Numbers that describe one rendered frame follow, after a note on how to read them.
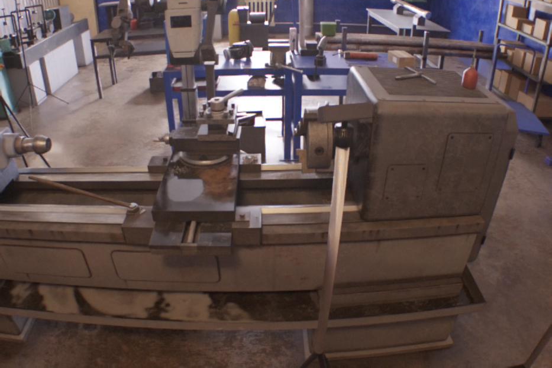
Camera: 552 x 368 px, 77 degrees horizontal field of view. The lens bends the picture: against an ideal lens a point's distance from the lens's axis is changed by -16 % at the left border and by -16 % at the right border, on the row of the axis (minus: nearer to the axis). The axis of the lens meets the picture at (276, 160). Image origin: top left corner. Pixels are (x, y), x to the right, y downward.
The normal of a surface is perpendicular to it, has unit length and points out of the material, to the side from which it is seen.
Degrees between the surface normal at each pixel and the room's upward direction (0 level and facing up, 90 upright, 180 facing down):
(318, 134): 57
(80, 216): 0
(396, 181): 90
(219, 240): 0
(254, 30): 90
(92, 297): 0
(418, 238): 90
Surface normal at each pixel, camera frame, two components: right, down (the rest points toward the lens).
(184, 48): -0.03, 0.50
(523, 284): 0.00, -0.87
